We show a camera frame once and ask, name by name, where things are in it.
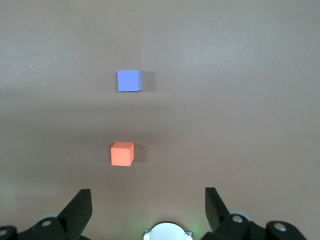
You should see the purple foam cube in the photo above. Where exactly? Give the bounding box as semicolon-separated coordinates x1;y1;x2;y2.
117;69;143;93

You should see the orange foam cube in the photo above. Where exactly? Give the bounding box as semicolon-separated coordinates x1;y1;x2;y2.
110;141;135;167

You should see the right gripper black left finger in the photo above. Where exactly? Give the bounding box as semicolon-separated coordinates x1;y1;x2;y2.
0;188;93;240

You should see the brown table cover mat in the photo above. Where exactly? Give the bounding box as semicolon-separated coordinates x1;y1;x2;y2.
0;0;320;240

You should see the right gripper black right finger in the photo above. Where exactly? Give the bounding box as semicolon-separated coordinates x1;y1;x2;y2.
199;186;308;240

